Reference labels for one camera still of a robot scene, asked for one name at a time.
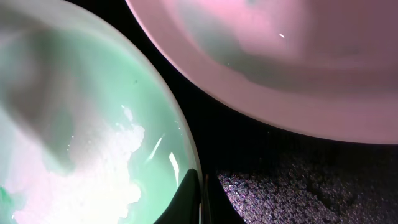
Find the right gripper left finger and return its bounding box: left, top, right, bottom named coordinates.
left=154, top=169, right=201, bottom=224

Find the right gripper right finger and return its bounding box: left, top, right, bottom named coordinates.
left=203, top=174, right=245, bottom=224

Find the mint plate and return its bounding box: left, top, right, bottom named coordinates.
left=1, top=1, right=201, bottom=224

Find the black round tray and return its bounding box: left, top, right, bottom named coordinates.
left=72, top=0, right=397, bottom=223

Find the white plate top right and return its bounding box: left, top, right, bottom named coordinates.
left=127, top=0, right=397, bottom=144

